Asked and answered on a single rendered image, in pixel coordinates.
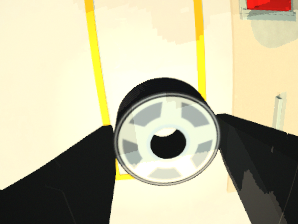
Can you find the yellow rectangular outline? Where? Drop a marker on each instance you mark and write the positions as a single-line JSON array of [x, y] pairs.
[[93, 42]]

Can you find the black wheel with white hub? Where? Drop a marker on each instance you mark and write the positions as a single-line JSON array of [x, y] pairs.
[[159, 103]]

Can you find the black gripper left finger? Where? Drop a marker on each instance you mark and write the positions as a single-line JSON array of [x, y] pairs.
[[75, 187]]

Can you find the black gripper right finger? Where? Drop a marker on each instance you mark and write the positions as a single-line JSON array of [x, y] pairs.
[[262, 162]]

